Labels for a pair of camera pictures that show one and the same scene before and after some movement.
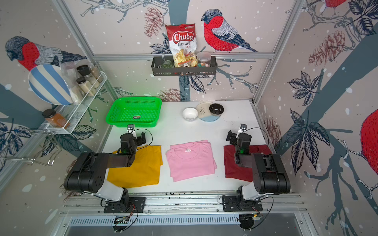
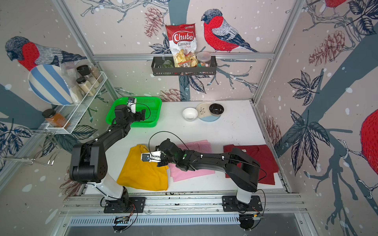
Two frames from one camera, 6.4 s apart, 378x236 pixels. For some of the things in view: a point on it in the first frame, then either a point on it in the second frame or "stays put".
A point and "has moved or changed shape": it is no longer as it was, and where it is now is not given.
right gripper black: [233, 137] -> [161, 164]
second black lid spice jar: [86, 86] stays put
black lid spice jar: [84, 70] stays put
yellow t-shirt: [144, 170] has moved or changed shape
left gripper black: [139, 138] -> [138, 117]
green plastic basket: [141, 111] stays put
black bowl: [216, 109] stays put
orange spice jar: [55, 120] stays put
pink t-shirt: [188, 161] stays put
